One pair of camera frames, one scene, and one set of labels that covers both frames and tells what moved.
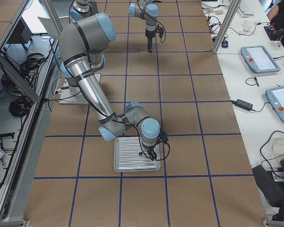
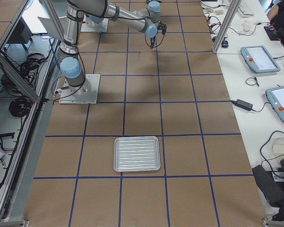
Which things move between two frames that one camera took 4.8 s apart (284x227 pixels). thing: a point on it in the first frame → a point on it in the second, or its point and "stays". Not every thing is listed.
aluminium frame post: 234,8 stays
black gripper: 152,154 → 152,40
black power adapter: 243,104 stays
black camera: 164,138 → 163,26
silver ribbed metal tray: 128,156 stays
